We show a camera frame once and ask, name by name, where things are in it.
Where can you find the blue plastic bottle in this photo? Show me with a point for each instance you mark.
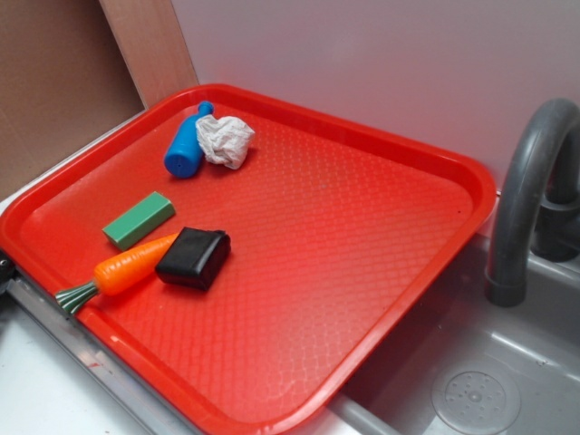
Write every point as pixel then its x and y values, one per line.
pixel 184 154

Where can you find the red plastic tray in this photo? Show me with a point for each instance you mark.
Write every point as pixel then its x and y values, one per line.
pixel 336 230

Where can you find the crumpled white paper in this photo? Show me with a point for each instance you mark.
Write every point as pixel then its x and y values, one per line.
pixel 224 141

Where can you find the black rectangular pouch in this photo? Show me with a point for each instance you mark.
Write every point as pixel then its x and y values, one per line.
pixel 195 258

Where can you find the green rectangular block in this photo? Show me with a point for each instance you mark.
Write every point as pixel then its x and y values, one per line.
pixel 138 221

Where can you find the orange toy carrot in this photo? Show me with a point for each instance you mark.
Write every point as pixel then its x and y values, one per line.
pixel 117 274

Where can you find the grey toy sink basin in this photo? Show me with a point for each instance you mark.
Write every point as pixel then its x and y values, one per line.
pixel 457 364

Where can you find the wooden board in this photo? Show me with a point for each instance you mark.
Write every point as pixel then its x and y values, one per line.
pixel 152 46

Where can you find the grey toy faucet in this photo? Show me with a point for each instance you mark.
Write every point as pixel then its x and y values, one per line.
pixel 538 210

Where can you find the metal rail strip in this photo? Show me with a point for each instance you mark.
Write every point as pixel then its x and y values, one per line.
pixel 57 379

